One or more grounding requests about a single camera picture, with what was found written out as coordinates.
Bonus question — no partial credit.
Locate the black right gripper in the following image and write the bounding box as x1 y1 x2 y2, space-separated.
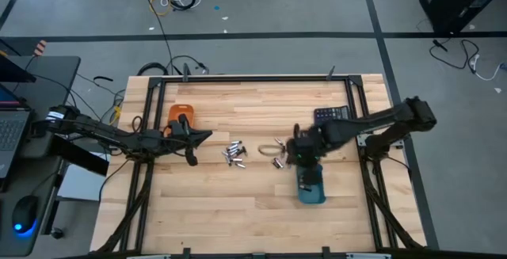
284 123 326 185

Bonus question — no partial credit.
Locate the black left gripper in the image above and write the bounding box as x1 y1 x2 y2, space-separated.
160 126 214 168

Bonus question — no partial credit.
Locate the teal plastic bin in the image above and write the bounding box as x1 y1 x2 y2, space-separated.
295 162 328 206

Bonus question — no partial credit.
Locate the orange plastic bin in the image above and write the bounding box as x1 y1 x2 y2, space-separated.
165 103 196 138

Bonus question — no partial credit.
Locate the black desk calculator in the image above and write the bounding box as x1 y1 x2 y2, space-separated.
313 105 353 128

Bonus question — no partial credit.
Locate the black desk support bar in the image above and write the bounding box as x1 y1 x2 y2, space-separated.
50 135 111 177

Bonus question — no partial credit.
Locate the white box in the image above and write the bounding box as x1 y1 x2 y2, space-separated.
56 150 112 203

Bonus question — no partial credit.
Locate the dark grey desk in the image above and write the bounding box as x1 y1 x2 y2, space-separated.
0 55 82 258

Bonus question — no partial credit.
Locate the orange black striped object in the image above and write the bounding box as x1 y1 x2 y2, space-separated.
32 39 48 58

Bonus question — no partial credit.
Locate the grey laptop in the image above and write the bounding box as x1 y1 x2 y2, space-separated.
0 84 33 181

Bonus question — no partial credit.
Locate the black computer mouse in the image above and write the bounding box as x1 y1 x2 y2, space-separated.
11 194 40 235

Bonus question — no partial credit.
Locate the black monitor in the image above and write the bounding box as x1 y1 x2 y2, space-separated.
0 55 37 84

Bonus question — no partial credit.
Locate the black equipment cabinet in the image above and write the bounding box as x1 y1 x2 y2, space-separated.
410 0 507 35

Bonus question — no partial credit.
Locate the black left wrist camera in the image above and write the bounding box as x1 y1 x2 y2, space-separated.
169 112 192 137

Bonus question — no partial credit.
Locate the black cable with plug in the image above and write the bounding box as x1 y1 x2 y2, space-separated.
165 54 211 76

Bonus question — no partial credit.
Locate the yellow plug cable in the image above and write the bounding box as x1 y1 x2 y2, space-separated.
109 105 123 126

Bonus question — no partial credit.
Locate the thick black cable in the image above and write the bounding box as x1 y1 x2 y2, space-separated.
136 61 170 77

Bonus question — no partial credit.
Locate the long thin black cable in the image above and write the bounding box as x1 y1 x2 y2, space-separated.
135 0 176 76

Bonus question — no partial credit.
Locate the yellow floor cable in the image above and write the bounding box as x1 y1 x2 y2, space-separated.
148 0 174 17

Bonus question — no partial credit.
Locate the looped black floor cable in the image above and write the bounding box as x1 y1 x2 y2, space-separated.
429 38 481 71

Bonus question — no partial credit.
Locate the white cable with plug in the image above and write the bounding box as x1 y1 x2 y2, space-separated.
468 53 507 82

